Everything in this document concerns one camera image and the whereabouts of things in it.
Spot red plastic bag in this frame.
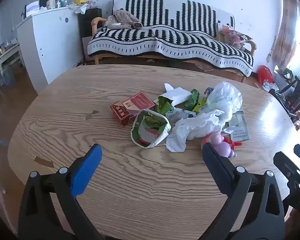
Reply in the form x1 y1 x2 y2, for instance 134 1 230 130
256 65 274 85

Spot white paper stand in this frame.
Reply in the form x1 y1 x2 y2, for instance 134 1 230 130
25 1 40 18

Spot small dark red carton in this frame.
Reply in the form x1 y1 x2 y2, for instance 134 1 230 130
110 101 131 126

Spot wooden frame sofa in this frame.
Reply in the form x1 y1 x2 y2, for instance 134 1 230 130
91 17 257 83

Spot green foil packet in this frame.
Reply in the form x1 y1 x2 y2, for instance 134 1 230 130
182 89 200 112

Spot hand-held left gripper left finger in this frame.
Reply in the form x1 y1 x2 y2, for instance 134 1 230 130
18 144 104 240

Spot leaning cardboard sheet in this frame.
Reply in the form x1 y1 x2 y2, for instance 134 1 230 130
82 36 95 62

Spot pink cartoon cushion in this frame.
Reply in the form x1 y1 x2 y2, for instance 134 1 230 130
220 27 253 51

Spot black chair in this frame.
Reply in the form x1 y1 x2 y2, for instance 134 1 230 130
269 75 300 117

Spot sofa with striped blanket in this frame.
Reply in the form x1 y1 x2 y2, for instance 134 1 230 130
87 0 254 77

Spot flat cardboard piece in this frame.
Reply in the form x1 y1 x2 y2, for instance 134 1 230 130
195 62 214 71

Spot green wrapper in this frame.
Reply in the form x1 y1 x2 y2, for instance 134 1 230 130
156 101 175 115

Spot white cabinet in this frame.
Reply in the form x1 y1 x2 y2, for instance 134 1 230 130
16 6 87 92

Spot patterned curtain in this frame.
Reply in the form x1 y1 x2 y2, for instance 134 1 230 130
275 0 300 72

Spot pink purple toy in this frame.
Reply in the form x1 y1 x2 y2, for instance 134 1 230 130
201 132 243 158

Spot white cartoon cushion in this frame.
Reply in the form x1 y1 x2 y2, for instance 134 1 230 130
217 22 234 40

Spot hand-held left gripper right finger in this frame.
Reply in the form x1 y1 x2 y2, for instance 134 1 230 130
199 142 285 240

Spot white plastic bag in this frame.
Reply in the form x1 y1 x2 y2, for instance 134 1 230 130
166 109 232 153

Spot red and white box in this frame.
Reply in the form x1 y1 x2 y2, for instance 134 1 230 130
122 92 157 117

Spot black cabinet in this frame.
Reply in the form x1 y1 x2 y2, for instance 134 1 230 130
77 8 102 40

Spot green white snack bag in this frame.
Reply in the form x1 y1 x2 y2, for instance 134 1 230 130
130 108 171 149

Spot clear plastic bag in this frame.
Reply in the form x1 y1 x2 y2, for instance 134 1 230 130
205 81 243 123

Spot scattered papers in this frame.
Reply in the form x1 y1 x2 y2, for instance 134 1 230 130
262 80 278 92

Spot white desk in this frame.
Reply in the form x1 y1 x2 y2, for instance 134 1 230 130
0 42 24 100

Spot blue water bottle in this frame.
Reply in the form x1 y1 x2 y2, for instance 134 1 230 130
1 67 15 87

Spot grey green paper card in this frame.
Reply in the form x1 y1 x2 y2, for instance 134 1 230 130
222 111 250 142

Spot hanging brush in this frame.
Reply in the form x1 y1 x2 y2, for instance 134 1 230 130
266 36 277 62

